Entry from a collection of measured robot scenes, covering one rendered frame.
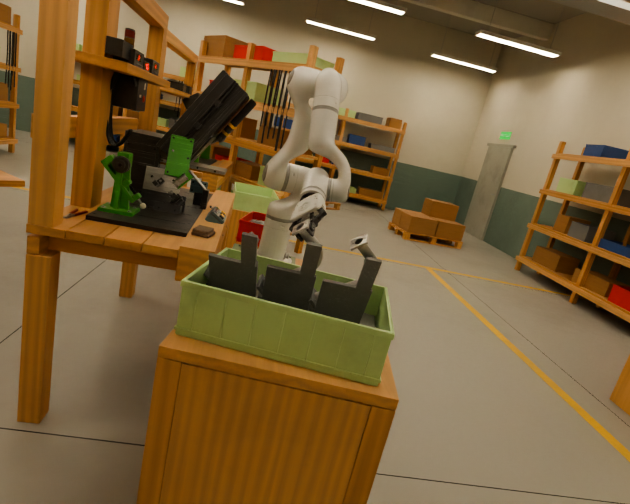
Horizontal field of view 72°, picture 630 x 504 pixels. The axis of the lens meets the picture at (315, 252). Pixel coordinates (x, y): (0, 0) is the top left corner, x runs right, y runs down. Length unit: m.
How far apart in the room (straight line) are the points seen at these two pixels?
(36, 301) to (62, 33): 0.99
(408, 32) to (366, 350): 11.04
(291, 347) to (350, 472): 0.41
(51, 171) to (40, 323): 0.62
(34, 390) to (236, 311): 1.19
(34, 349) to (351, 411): 1.36
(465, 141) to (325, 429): 11.37
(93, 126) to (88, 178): 0.23
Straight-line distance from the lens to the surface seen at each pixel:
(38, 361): 2.16
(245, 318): 1.26
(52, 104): 1.85
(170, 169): 2.37
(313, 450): 1.38
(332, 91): 1.53
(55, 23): 1.86
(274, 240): 1.84
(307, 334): 1.24
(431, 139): 12.02
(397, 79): 11.78
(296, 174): 1.80
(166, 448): 1.46
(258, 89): 5.60
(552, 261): 7.67
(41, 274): 1.99
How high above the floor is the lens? 1.43
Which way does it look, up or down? 15 degrees down
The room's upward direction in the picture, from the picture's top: 13 degrees clockwise
